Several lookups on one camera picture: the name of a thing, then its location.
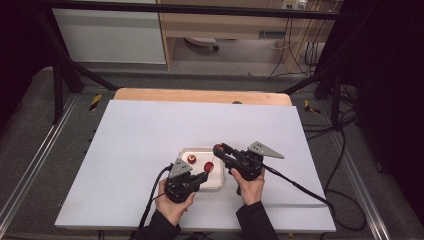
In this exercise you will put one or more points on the red candied fruit ball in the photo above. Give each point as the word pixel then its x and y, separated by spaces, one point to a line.
pixel 191 159
pixel 209 167
pixel 218 147

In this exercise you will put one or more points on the black curtain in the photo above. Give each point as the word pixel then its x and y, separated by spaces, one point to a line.
pixel 16 50
pixel 390 83

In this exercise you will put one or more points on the person's right hand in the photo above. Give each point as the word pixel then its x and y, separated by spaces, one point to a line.
pixel 251 191

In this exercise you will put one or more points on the white cabinet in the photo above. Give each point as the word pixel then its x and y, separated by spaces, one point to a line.
pixel 110 36

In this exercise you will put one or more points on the aluminium rail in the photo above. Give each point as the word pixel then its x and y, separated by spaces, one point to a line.
pixel 360 186
pixel 36 160

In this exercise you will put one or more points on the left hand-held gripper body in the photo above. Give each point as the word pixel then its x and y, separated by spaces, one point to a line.
pixel 180 186

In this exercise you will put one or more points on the white wall socket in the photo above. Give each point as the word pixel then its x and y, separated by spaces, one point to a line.
pixel 293 4

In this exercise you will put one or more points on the wooden desk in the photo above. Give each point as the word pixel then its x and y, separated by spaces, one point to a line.
pixel 226 25

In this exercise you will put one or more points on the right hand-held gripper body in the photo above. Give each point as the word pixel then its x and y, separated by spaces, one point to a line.
pixel 248 165

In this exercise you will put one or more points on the person's left hand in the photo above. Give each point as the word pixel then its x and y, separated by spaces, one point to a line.
pixel 171 210

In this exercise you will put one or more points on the white rectangular tray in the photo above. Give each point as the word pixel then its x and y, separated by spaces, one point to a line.
pixel 216 180

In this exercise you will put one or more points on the light wooden table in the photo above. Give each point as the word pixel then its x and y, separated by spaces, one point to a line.
pixel 200 96

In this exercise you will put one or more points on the white power strip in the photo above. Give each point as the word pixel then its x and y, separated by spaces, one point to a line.
pixel 201 41

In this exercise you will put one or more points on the black metal frame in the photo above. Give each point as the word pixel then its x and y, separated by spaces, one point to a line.
pixel 186 10

